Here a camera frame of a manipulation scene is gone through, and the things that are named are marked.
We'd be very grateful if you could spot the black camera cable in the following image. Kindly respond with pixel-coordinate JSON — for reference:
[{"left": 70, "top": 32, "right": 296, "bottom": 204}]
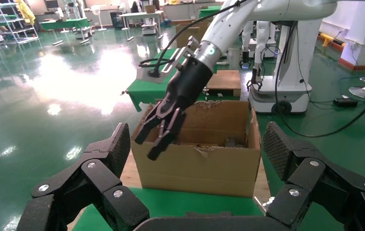
[{"left": 138, "top": 0, "right": 247, "bottom": 77}]

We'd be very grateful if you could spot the white metal shelf rack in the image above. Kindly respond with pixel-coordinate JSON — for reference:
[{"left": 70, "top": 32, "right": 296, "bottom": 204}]
[{"left": 0, "top": 0, "right": 39, "bottom": 55}]

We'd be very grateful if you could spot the black hanging cable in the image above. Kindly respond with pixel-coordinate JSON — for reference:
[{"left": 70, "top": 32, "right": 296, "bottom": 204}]
[{"left": 273, "top": 20, "right": 365, "bottom": 139}]

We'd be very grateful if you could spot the large open cardboard carton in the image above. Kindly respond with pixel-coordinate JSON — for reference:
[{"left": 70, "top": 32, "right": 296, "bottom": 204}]
[{"left": 130, "top": 100, "right": 262, "bottom": 198}]

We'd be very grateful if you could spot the green tablecloth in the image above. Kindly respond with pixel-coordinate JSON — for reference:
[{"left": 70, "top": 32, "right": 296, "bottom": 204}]
[
  {"left": 125, "top": 48, "right": 218, "bottom": 112},
  {"left": 71, "top": 187, "right": 264, "bottom": 231}
]

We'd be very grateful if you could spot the white table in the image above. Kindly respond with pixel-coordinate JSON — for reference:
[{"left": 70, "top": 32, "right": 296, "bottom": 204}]
[{"left": 118, "top": 9, "right": 164, "bottom": 31}]

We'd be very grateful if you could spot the green covered table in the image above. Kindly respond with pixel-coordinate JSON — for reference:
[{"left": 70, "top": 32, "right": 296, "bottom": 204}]
[
  {"left": 39, "top": 17, "right": 90, "bottom": 32},
  {"left": 197, "top": 5, "right": 223, "bottom": 18}
]

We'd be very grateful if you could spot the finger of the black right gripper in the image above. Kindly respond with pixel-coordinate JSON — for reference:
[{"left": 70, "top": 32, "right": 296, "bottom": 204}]
[
  {"left": 134, "top": 101, "right": 171, "bottom": 145},
  {"left": 147, "top": 110, "right": 186, "bottom": 161}
]

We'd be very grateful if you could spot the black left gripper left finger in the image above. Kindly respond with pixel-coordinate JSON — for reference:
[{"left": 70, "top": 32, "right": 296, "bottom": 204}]
[{"left": 16, "top": 122, "right": 150, "bottom": 231}]

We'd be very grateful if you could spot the white cart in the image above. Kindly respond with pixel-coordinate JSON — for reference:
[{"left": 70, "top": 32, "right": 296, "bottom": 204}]
[{"left": 140, "top": 22, "right": 157, "bottom": 35}]

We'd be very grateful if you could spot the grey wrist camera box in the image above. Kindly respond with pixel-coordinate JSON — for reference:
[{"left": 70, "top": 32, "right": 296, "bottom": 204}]
[{"left": 136, "top": 36, "right": 202, "bottom": 84}]

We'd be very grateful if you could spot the thin black floor cable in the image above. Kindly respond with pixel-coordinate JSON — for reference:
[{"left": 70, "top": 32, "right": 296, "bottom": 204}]
[{"left": 308, "top": 75, "right": 365, "bottom": 104}]

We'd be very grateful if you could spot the brown wooden board table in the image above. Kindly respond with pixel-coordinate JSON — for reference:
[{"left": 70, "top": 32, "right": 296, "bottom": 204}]
[{"left": 206, "top": 70, "right": 242, "bottom": 97}]

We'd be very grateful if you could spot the yellow hanging garment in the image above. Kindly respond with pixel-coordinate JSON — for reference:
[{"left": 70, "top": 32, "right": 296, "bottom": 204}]
[{"left": 14, "top": 0, "right": 35, "bottom": 26}]

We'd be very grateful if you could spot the black power adapter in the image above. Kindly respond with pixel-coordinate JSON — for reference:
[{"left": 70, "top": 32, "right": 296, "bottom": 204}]
[{"left": 332, "top": 97, "right": 359, "bottom": 108}]

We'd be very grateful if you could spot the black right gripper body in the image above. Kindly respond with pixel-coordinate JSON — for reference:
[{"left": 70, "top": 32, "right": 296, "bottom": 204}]
[{"left": 166, "top": 58, "right": 213, "bottom": 111}]

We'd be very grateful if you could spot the closed brown cardboard box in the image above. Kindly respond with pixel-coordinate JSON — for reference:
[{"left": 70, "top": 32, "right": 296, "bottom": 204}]
[{"left": 175, "top": 21, "right": 210, "bottom": 49}]

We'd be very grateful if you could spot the white standing fan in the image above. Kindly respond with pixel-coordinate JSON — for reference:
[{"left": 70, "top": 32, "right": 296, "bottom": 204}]
[{"left": 89, "top": 4, "right": 106, "bottom": 32}]

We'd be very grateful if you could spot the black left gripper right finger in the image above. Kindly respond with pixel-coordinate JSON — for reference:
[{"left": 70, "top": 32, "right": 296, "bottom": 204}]
[{"left": 262, "top": 121, "right": 365, "bottom": 231}]

